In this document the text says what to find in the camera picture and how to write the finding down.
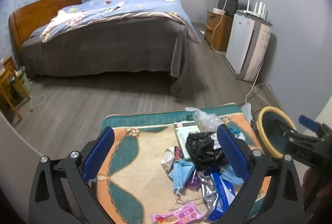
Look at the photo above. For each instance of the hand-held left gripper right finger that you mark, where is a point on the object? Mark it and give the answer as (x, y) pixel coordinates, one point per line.
(233, 154)

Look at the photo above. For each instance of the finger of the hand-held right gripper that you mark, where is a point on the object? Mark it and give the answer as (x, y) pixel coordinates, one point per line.
(308, 121)
(285, 130)

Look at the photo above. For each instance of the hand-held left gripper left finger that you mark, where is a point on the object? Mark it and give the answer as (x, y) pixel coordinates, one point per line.
(98, 154)

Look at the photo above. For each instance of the teal waste bin yellow rim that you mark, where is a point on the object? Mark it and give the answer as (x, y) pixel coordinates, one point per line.
(267, 133)

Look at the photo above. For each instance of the blue face mask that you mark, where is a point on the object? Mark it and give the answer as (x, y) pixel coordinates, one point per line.
(229, 177)
(181, 172)

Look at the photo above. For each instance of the black plastic bag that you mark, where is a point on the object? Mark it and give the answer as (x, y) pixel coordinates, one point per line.
(202, 146)

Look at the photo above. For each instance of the blue white packet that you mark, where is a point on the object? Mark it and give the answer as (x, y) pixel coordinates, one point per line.
(220, 195)

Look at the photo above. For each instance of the clear plastic bag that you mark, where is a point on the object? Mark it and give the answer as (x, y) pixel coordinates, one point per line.
(205, 120)

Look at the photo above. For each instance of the silver foil packet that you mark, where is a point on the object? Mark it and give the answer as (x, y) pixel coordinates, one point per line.
(207, 192)

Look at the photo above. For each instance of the small red patterned packet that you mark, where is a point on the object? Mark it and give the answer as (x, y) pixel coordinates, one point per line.
(179, 152)

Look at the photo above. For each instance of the white green box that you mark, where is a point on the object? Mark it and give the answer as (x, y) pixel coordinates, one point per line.
(182, 133)

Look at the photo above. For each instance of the white tissue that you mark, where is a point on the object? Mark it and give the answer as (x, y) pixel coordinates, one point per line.
(167, 160)

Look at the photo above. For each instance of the pink snack packet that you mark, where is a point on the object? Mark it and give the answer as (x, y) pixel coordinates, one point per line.
(181, 213)

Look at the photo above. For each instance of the person's right hand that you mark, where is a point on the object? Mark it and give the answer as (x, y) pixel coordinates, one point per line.
(315, 182)

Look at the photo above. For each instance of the white power strip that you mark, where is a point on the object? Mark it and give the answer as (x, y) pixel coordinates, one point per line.
(246, 111)

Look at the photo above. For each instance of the teal orange printed mat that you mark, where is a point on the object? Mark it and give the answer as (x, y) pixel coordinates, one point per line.
(145, 161)

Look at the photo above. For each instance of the white air purifier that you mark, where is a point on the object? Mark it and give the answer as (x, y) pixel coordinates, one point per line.
(241, 42)

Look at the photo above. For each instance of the green bin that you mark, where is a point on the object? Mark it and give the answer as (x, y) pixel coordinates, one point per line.
(23, 81)

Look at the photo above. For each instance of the bed with grey cover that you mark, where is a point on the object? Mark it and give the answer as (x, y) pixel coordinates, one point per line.
(116, 45)

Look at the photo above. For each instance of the wooden nightstand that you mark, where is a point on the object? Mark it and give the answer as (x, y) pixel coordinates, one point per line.
(7, 83)

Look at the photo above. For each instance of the wooden television cabinet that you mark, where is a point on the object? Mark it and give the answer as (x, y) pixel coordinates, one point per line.
(220, 32)

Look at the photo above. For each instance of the white router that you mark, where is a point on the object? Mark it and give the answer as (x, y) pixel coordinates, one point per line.
(255, 12)

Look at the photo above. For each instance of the small white box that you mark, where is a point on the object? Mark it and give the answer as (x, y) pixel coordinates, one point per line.
(218, 11)

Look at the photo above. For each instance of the blue floral quilt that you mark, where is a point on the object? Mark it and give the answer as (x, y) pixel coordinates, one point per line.
(129, 6)

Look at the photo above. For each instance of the wooden headboard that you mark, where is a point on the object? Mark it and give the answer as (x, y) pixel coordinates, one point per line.
(39, 10)

